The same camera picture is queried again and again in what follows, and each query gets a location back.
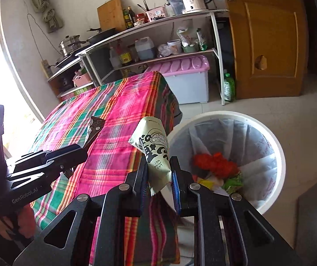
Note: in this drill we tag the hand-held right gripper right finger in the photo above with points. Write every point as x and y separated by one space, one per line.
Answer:
176 194

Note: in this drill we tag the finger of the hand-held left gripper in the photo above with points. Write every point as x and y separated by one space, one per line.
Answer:
64 152
53 171

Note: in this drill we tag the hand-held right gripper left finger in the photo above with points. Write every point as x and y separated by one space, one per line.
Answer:
141 171

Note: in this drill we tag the pale green snack packet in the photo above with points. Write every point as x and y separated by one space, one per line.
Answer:
153 149

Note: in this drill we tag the dark brown wrapper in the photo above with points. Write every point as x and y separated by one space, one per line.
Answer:
94 128

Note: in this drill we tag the red crinkled wrapper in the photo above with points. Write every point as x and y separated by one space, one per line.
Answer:
216 166

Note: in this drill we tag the white round bin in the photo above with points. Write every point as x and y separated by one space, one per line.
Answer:
230 115

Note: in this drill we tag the person's left hand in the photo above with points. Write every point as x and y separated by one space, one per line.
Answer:
25 219

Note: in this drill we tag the yellow wrapper with orange print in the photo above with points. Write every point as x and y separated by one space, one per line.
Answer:
205 183

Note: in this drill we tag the green wrapper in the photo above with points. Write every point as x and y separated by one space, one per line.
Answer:
233 184

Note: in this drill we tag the green cardboard box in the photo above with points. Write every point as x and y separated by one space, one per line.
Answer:
82 90

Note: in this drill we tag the pink plaid tablecloth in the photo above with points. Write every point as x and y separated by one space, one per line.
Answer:
114 110

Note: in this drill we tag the pink plastic basket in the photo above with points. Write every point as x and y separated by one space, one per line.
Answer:
81 79

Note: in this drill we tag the low brown shelf rack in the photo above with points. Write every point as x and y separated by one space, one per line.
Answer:
64 70

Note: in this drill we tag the white power strip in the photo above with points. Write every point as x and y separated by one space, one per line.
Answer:
45 69

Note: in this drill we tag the white bin liner bag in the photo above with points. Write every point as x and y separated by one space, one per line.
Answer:
255 149

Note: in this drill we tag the black induction cooker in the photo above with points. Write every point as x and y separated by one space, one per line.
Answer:
67 60

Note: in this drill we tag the pink lid storage box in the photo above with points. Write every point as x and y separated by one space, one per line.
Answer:
186 86

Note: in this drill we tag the yellow cooking oil bottle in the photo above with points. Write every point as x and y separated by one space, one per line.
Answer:
128 73

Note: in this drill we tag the steel steamer pot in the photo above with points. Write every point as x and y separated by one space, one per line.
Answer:
69 45

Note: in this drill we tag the clear plastic bottle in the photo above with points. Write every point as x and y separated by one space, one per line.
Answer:
114 58

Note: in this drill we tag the yellow label sauce bottle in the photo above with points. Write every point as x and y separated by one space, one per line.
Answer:
125 56

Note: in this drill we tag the green plastic bottle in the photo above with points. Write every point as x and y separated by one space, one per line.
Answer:
228 87

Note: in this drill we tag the black frying pan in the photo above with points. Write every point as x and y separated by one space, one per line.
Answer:
101 36

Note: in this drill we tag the dark liquid plastic jug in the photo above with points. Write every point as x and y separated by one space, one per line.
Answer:
145 50

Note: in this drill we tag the clear plastic bag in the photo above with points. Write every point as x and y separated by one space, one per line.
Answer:
164 51

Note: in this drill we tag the white plastic tub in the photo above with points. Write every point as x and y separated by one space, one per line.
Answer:
174 46

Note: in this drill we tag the grey green hanging cloth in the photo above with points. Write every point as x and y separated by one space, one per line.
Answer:
49 16

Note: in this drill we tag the food bags in green bowl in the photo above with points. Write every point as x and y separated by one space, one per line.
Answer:
190 40

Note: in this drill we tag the wooden cutting board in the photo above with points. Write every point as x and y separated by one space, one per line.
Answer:
111 13

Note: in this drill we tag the green glass bottle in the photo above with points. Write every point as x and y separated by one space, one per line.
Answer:
125 19

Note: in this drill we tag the white metal shelf rack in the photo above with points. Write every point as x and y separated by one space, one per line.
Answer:
153 25

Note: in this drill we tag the dark sauce bottle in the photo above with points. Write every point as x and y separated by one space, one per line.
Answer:
131 16

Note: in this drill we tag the red lid jar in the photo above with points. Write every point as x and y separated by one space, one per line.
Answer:
140 18

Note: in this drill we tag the pink utensil holder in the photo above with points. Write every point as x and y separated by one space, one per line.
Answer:
156 14

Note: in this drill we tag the water filter pitcher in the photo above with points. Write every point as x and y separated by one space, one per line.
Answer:
174 7

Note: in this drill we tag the brown wooden door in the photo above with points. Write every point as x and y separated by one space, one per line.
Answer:
269 47

